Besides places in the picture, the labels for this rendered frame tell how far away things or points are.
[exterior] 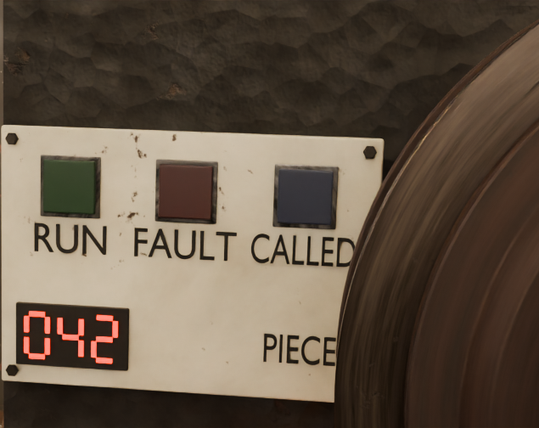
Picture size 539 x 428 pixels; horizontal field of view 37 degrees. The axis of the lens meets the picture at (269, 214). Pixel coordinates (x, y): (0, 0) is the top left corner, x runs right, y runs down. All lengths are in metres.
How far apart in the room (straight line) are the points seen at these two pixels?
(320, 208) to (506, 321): 0.19
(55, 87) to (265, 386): 0.25
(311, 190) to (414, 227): 0.14
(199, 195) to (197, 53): 0.10
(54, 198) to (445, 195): 0.28
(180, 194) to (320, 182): 0.09
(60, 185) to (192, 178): 0.09
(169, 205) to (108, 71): 0.10
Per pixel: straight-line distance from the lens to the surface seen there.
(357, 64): 0.55
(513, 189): 0.38
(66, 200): 0.56
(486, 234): 0.38
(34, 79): 0.59
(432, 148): 0.40
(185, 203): 0.53
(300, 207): 0.52
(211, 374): 0.56
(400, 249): 0.40
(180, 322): 0.55
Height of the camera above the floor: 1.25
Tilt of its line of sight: 6 degrees down
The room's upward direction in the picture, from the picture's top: 2 degrees clockwise
